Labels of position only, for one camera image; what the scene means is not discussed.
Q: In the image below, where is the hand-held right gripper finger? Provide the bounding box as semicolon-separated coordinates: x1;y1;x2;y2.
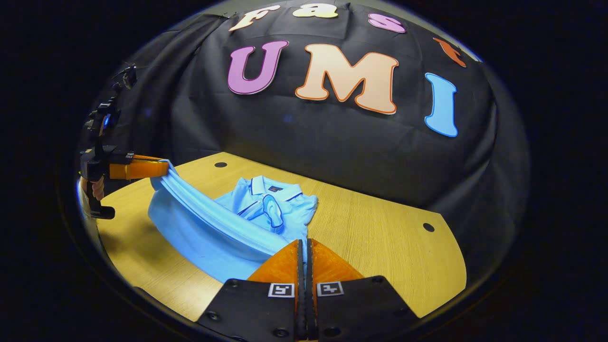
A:
196;239;306;342
305;238;421;342

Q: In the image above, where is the light blue T-shirt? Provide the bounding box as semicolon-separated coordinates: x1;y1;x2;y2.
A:
147;161;319;284

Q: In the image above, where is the black backdrop cloth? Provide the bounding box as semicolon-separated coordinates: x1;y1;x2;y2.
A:
76;0;530;266

